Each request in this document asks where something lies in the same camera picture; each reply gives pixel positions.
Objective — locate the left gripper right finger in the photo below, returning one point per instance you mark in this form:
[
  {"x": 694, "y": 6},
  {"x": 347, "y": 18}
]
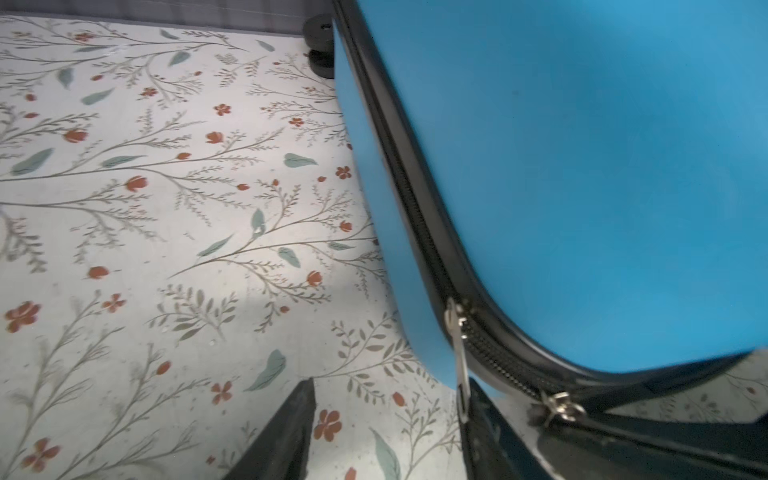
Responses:
[{"x": 491, "y": 448}]

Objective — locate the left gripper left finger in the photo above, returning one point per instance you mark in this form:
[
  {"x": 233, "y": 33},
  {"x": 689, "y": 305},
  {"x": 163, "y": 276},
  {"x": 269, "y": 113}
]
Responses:
[{"x": 281, "y": 449}]

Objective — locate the blue hard-shell suitcase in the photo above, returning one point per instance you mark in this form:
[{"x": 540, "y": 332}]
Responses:
[{"x": 571, "y": 200}]

